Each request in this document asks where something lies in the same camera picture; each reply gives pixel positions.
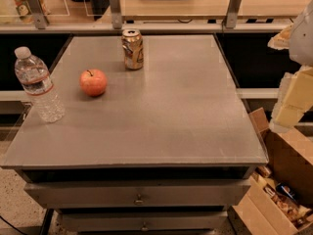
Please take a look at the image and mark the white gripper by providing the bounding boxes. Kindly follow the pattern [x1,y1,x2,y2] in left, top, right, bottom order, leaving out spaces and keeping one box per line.
[267,0,313,133]

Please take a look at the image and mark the clear plastic water bottle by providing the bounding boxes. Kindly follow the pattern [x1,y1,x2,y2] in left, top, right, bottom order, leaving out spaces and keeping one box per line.
[15,46,65,122]

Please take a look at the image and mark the cardboard box of snacks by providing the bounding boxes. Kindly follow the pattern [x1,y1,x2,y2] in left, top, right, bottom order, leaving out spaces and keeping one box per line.
[230,108,313,235]

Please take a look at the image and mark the grey metal drawer cabinet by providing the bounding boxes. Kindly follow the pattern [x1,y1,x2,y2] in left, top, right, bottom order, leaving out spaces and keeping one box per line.
[1,34,268,235]

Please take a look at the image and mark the gold soda can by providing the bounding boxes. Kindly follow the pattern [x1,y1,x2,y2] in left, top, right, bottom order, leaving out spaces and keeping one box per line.
[121,29,144,71]

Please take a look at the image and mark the lower cabinet drawer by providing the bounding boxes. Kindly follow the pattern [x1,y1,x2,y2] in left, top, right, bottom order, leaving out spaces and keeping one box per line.
[58,211,227,232]

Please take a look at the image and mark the cabinet drawer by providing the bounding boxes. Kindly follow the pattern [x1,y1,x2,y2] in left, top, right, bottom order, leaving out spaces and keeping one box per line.
[58,211,227,232]
[24,179,250,210]

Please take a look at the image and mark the upper cabinet drawer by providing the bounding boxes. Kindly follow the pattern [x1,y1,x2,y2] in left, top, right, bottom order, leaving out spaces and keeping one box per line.
[24,179,250,210]

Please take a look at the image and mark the red apple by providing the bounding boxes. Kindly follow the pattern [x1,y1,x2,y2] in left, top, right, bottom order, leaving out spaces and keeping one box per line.
[79,69,108,97]

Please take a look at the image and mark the right metal bracket post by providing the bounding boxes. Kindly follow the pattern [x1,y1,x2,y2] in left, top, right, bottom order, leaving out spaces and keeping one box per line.
[224,0,242,28]

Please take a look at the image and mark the metal bracket post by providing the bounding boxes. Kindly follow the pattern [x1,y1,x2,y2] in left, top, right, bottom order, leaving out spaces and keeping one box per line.
[109,0,123,29]
[224,0,242,28]
[26,0,49,29]

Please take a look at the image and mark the middle metal bracket post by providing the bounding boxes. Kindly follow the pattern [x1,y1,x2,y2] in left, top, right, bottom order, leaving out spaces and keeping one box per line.
[109,0,123,29]

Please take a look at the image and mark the left metal bracket post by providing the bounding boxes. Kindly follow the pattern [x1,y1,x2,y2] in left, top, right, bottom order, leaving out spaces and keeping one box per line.
[26,0,49,29]

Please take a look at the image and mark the black floor cable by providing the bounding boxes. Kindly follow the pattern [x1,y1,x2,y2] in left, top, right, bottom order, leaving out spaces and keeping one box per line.
[0,214,29,235]

